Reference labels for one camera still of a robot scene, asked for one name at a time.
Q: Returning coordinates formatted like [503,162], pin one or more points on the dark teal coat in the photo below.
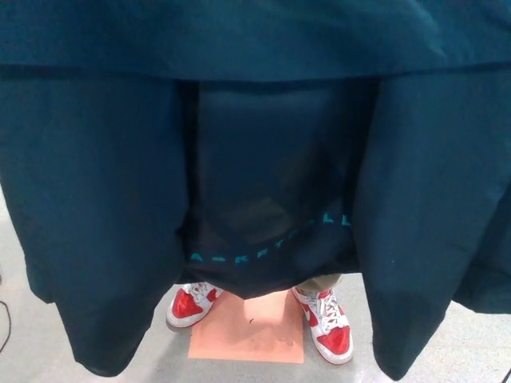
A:
[100,151]

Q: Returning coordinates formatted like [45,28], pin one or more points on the person's right red white sneaker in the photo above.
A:
[187,305]

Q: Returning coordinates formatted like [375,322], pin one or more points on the person's red white sneaker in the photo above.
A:
[333,333]
[187,305]

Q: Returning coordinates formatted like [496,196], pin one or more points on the person's left red white sneaker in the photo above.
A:
[333,333]

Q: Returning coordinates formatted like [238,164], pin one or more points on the beige trousers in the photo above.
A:
[319,281]

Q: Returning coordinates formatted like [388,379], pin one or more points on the orange floor marker sheet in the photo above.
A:
[247,331]

